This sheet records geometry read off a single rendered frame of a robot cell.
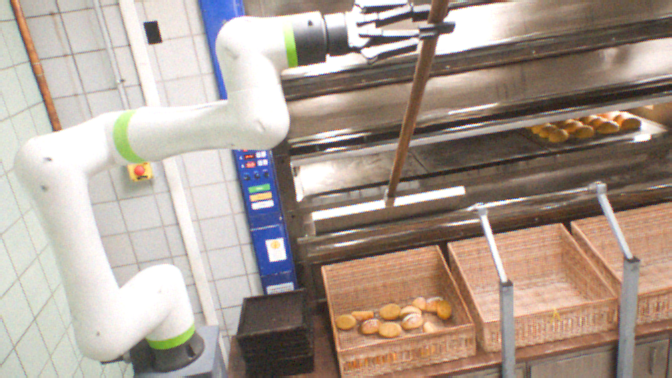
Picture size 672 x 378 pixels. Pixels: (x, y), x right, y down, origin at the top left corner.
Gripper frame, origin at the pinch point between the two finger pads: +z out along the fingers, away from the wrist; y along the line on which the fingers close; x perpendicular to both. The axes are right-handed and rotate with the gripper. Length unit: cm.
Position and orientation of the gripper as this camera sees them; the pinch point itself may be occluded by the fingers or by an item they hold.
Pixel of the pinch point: (434, 21)
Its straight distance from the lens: 106.2
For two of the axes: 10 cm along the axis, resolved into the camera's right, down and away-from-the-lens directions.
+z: 9.8, -1.7, 0.6
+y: 1.8, 9.2, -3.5
